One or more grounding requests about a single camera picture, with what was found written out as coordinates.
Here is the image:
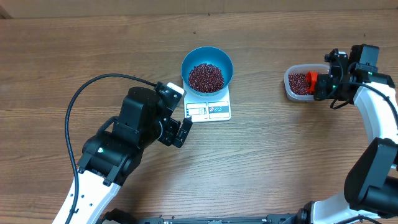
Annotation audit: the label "orange scoop with blue handle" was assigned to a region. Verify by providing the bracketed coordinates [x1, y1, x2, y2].
[305, 71, 319, 94]

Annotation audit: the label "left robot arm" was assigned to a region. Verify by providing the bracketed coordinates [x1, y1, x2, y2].
[54, 82, 192, 223]

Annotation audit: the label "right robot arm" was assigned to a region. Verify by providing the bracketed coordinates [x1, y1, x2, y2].
[280, 44, 397, 224]

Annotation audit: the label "white digital kitchen scale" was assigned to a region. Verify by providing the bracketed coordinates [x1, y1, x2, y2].
[183, 83, 231, 123]

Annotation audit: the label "red beans in bowl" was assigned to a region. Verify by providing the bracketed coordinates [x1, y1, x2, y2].
[188, 63, 224, 93]

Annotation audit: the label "blue plastic bowl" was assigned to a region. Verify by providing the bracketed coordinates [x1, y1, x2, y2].
[180, 46, 234, 96]

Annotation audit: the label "red beans in container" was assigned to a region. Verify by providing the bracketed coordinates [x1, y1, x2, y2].
[288, 73, 313, 95]

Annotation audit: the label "clear plastic container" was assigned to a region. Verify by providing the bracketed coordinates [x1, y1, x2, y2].
[284, 63, 329, 102]

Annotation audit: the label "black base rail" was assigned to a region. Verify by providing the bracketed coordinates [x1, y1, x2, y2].
[96, 208, 310, 224]

